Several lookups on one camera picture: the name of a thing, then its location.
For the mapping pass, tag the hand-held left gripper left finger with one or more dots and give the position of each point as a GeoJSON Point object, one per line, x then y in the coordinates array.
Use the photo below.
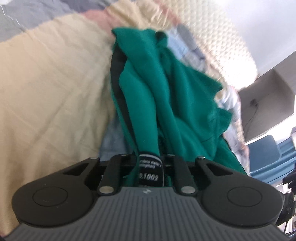
{"type": "Point", "coordinates": [129, 162]}

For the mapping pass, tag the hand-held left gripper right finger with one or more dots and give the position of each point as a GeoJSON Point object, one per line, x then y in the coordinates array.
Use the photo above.
{"type": "Point", "coordinates": [178, 166]}

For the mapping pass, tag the green sweatshirt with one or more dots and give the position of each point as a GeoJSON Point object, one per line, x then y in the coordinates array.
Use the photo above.
{"type": "Point", "coordinates": [148, 92]}

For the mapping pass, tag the blue chair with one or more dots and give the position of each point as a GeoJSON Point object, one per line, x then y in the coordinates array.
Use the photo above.
{"type": "Point", "coordinates": [266, 150]}

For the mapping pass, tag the black plug socket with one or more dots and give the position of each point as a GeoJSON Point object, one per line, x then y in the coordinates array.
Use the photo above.
{"type": "Point", "coordinates": [254, 102]}

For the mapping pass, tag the checkered patchwork quilt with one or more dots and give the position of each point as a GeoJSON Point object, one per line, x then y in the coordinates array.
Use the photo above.
{"type": "Point", "coordinates": [46, 92]}

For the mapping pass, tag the dark object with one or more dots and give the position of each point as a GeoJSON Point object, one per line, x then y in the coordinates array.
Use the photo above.
{"type": "Point", "coordinates": [289, 208]}

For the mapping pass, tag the cream quilted headboard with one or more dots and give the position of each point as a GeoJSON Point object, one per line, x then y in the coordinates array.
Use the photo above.
{"type": "Point", "coordinates": [219, 39]}

